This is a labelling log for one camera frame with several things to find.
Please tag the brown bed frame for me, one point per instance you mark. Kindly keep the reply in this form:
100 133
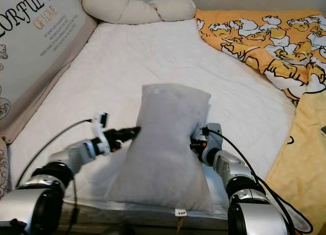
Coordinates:
132 227

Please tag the grey printed headboard cushion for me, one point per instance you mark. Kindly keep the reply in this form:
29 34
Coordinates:
41 46

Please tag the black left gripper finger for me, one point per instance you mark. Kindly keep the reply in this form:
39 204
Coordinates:
129 133

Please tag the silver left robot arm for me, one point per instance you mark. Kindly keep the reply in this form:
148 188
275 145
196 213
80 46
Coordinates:
30 209

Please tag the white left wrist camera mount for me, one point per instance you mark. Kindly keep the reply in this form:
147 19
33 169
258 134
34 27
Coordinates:
100 130

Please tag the grey plush pillow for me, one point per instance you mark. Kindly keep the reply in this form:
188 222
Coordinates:
163 158

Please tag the yellow cartoon print blanket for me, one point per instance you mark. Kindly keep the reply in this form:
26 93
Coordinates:
260 41

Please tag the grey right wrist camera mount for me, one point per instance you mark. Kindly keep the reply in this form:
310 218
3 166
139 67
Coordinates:
213 146

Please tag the beige knotted bolster pillow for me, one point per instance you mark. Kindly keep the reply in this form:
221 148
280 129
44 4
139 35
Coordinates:
127 10

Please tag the white quilted mattress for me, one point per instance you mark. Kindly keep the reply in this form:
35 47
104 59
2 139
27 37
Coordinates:
132 56

